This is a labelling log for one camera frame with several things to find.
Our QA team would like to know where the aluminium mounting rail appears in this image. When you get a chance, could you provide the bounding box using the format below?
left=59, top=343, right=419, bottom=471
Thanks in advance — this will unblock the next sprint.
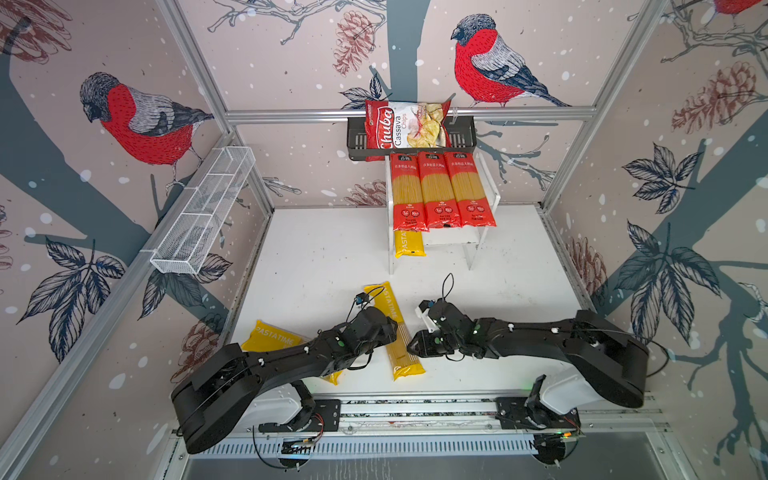
left=231, top=394, right=671, bottom=437

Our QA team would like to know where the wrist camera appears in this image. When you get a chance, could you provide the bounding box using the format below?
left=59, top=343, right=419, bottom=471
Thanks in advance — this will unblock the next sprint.
left=354, top=292, right=370, bottom=308
left=415, top=300, right=438, bottom=333

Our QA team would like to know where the black wall basket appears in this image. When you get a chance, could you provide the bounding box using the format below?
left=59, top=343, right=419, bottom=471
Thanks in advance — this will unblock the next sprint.
left=347, top=116, right=477, bottom=162

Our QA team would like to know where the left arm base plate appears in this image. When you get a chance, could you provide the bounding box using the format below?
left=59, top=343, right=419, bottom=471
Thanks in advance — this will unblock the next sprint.
left=257, top=399, right=341, bottom=434

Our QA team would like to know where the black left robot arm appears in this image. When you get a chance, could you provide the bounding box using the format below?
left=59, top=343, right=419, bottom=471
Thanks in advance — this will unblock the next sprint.
left=171, top=307, right=398, bottom=454

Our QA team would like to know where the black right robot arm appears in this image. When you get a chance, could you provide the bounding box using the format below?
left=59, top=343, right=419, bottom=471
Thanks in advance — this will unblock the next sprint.
left=407, top=298, right=649, bottom=415

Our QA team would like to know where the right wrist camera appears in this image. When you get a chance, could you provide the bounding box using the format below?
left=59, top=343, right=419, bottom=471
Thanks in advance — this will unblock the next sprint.
left=415, top=300, right=438, bottom=333

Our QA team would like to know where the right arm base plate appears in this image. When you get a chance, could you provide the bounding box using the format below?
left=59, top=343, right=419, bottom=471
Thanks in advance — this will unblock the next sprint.
left=494, top=375, right=581, bottom=431

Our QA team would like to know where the red cassava chips bag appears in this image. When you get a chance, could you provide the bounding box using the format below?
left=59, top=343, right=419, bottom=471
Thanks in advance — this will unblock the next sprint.
left=365, top=100, right=451, bottom=150

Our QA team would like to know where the yellow spaghetti bag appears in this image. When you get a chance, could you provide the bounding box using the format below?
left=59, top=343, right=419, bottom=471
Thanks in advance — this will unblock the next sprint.
left=363, top=282, right=426, bottom=380
left=240, top=320, right=311, bottom=352
left=394, top=230, right=426, bottom=258

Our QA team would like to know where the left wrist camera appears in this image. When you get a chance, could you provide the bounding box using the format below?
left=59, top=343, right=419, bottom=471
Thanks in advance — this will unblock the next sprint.
left=354, top=292, right=370, bottom=308

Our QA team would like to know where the red spaghetti bag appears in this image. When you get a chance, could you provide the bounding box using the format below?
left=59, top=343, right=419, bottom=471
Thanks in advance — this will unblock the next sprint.
left=418, top=152, right=461, bottom=229
left=444, top=152, right=497, bottom=227
left=390, top=154, right=428, bottom=232

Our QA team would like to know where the white wire mesh basket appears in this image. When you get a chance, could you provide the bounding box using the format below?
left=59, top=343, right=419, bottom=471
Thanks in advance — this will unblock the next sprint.
left=150, top=146, right=255, bottom=275

